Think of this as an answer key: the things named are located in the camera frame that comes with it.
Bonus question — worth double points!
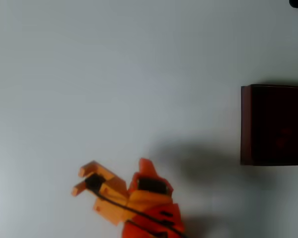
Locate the light orange camera mount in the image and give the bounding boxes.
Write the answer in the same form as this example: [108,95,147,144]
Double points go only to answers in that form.
[71,160,130,227]

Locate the small red toy object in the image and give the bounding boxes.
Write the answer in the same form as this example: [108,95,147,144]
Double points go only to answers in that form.
[275,127,292,149]

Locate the black camera module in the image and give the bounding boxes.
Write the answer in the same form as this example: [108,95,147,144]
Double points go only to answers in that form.
[85,173,107,195]

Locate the dark red box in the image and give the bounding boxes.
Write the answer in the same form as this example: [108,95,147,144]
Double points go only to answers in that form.
[240,83,298,166]

